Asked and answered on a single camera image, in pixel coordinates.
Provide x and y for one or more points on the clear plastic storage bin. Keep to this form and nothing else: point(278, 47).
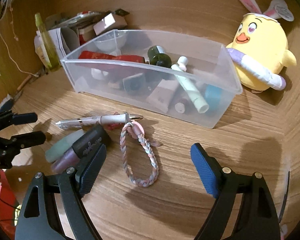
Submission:
point(209, 64)

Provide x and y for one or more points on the white ballpoint pen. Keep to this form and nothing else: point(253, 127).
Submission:
point(101, 120)

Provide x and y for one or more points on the red box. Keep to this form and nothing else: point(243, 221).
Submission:
point(86, 34)

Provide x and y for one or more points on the yellow chick plush toy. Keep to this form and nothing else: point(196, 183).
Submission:
point(259, 49)

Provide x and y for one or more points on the white tube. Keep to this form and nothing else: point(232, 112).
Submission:
point(191, 90)

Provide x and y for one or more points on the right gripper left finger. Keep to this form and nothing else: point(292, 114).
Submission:
point(39, 218)

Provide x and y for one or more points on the red booklet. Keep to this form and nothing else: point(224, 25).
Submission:
point(90, 55)

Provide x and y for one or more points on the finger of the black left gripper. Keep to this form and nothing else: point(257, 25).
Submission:
point(28, 140)
point(27, 118)

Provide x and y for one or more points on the dark green bottle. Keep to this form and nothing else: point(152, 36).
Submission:
point(157, 56)

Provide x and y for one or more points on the stack of white papers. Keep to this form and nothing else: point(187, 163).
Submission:
point(64, 39)

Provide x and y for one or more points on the pink fluffy charm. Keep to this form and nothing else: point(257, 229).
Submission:
point(111, 126)

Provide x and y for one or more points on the light blue tube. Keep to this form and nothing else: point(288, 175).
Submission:
point(60, 147)

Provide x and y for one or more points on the yellow green spray bottle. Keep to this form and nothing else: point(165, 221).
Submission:
point(53, 59)

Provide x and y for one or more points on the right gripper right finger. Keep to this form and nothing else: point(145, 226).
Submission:
point(257, 217)

